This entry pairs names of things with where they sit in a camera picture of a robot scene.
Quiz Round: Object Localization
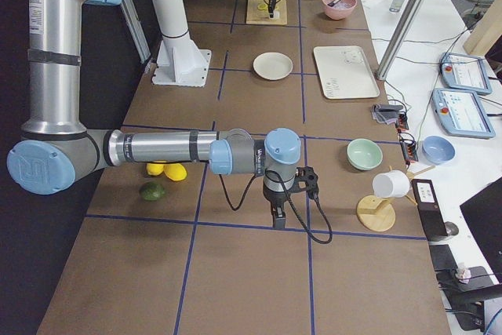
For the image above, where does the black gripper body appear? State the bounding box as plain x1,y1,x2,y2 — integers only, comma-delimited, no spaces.
263,166,318,209

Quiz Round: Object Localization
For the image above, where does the cream round plate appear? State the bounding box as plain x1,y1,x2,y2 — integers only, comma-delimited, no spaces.
253,52,293,81

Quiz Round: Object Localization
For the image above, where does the white bear tray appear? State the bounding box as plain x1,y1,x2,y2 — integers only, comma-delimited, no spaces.
313,46,380,100

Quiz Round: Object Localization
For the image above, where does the bamboo cutting board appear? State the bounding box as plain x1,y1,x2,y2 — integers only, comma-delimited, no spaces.
246,0,287,26

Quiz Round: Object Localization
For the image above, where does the green bowl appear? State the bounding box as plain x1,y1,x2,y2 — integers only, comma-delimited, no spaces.
347,138,383,171

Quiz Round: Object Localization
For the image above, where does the pink bowl with ice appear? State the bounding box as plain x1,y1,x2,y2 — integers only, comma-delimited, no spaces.
322,0,358,20

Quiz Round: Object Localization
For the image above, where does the wooden mug stand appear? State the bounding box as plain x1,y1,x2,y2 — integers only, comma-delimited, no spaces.
356,166,435,232

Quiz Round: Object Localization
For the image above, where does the white mug on stand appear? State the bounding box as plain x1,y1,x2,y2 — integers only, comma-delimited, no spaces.
372,170,410,198

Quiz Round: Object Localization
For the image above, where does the orange black electronics board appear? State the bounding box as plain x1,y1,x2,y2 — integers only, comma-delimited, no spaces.
395,113,418,166

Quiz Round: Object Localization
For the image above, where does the yellow lemon far one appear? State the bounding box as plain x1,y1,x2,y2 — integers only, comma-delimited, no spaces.
163,163,187,182

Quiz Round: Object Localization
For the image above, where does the black box white label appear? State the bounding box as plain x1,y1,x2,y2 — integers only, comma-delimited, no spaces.
411,178,448,242

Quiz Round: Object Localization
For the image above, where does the green lime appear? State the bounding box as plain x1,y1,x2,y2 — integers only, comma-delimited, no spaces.
139,181,166,202

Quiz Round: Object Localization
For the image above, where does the blue bowl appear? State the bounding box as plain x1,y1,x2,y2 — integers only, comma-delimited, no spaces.
422,136,456,165

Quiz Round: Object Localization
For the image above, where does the yellow lemon near lime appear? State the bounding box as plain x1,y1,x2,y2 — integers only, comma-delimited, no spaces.
146,162,165,177

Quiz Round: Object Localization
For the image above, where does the teach pendant near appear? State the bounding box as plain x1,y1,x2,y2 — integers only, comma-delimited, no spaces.
431,89,496,139

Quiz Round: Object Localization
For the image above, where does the teach pendant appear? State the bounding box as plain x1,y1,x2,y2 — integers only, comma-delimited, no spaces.
431,89,496,139
439,53,493,96

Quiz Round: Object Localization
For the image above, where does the black monitor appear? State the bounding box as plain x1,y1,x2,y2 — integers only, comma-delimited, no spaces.
460,178,502,273

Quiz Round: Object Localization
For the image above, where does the teach pendant far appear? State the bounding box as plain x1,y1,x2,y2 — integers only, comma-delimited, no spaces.
439,53,493,96

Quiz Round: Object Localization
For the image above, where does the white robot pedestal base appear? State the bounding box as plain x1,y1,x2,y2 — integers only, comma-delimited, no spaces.
152,0,212,87

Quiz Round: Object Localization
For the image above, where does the aluminium frame post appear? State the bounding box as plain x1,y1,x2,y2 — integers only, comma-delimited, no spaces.
376,0,424,81

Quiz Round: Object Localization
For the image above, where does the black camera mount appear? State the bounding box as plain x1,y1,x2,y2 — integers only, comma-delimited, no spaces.
429,245,501,334

